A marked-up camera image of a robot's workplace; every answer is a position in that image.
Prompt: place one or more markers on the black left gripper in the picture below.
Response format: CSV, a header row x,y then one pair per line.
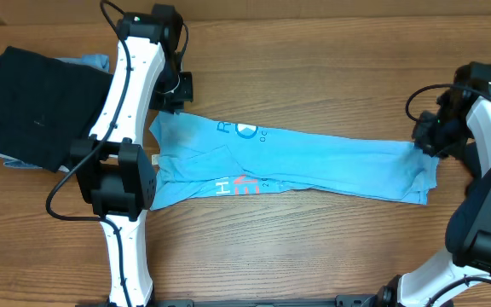
x,y
178,101

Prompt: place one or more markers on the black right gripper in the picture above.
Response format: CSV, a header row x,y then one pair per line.
x,y
425,142

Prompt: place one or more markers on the light blue printed t-shirt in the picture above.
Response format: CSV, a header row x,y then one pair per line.
x,y
201,157

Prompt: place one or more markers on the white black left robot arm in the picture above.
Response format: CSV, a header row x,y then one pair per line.
x,y
114,173

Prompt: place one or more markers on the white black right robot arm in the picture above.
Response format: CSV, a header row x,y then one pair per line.
x,y
465,261

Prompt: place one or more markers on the folded light blue garment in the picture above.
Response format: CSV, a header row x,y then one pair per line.
x,y
97,61

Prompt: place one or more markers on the folded black garment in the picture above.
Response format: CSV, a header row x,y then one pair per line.
x,y
46,104

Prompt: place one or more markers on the folded grey garment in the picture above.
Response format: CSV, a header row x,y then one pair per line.
x,y
14,163

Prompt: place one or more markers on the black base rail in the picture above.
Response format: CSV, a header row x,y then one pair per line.
x,y
262,302

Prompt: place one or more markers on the cardboard back wall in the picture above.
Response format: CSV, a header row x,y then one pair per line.
x,y
40,12

